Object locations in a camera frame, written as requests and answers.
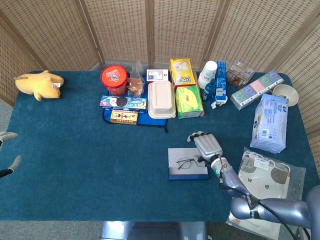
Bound blue white carton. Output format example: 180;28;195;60
209;60;229;110

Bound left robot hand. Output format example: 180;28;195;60
0;131;23;179

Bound beige bowl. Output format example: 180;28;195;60
271;84;300;107

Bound yellow snack box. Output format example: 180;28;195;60
169;58;197;92

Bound small white red box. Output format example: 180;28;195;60
146;69;169;84

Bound blue cookie box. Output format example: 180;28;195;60
99;94;148;113

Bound small yellow red box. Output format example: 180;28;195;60
110;109;139;126

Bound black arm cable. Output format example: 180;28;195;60
218;156;312;240

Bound blue spray bottle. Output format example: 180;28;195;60
201;78;217;102

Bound long multicolour tissue pack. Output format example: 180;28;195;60
229;69;285;111

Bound white plastic bottle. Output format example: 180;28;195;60
197;60;218;90

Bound red snack tub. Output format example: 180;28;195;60
100;64;129;97

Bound blue glasses case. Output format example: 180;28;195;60
167;147;210;181

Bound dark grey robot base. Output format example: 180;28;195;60
99;221;208;240

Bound blue pouch black trim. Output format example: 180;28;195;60
102;108;169;134

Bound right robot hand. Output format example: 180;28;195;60
187;130;224;163

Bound wicker folding screen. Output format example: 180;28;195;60
0;0;320;142

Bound black wire-frame eyeglasses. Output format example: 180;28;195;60
176;156;208;171

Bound light blue wipes pack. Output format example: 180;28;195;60
249;93;289;154

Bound yellow plush toy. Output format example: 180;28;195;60
13;70;65;102

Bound green tissue pack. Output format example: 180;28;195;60
174;85;205;120

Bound clear box brown items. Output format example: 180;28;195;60
226;60;256;89

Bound bagged brown pastry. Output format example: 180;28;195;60
126;61;146;99

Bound beige lidded lunch box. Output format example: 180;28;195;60
147;80;177;120

